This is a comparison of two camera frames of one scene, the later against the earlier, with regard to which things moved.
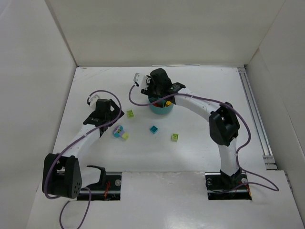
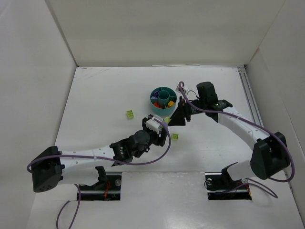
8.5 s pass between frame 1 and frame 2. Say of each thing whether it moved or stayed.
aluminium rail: stayed
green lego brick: stayed
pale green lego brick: moved
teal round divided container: stayed
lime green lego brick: stayed
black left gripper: moved
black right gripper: moved
